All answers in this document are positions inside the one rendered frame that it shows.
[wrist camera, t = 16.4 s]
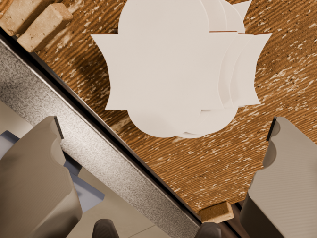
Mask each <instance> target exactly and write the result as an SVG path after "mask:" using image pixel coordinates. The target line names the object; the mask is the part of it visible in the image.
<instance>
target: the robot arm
mask: <svg viewBox="0 0 317 238"><path fill-rule="evenodd" d="M62 139H64V137H63V133H62V130H61V127H60V124H59V121H58V118H57V116H47V117H46V118H44V119H43V120H42V121H41V122H40V123H38V124H37V125H36V126H35V127H33V128H32V129H31V130H30V131H29V132H28V133H26V134H25V135H24V136H23V137H22V138H20V139H19V140H18V141H17V142H16V143H15V144H14V145H13V146H12V147H11V148H10V149H9V150H8V151H7V152H6V153H5V155H4V156H3V157H2V159H1V160H0V238H66V237H67V236H68V234H69V233H70V232H71V231H72V229H73V228H74V227H75V226H76V224H77V223H78V222H79V221H80V219H81V217H82V214H83V211H82V208H81V204H80V201H79V197H78V194H77V192H76V189H75V186H74V184H73V181H72V178H71V176H70V173H69V170H68V168H66V167H64V166H63V165H64V163H65V161H66V159H65V157H64V154H63V151H62V149H61V146H60V143H61V141H62ZM266 141H268V143H269V145H268V148H267V151H266V154H265V157H264V160H263V162H262V164H263V167H264V168H263V169H260V170H258V171H256V172H255V174H254V176H253V179H252V181H251V183H250V186H249V189H248V192H247V195H246V197H245V200H244V203H243V206H242V209H241V212H240V216H239V220H240V223H241V225H242V227H243V228H244V229H245V231H246V232H247V234H248V235H249V236H250V238H317V145H316V144H315V143H314V142H313V141H311V140H310V139H309V138H308V137H307V136H306V135H304V134H303V133H302V132H301V131H300V130H299V129H298V128H296V127H295V126H294V125H293V124H292V123H291V122H290V121H289V120H288V119H286V118H284V117H276V116H274V118H273V121H272V124H271V127H270V130H269V133H268V135H267V138H266ZM92 238H119V235H118V233H117V230H116V228H115V226H114V223H113V221H112V220H110V219H100V220H98V221H96V223H95V224H94V228H93V233H92ZM194 238H221V229H220V227H219V225H218V224H216V223H215V222H204V223H202V224H201V226H200V228H199V230H198V232H197V233H196V235H195V237H194Z"/></svg>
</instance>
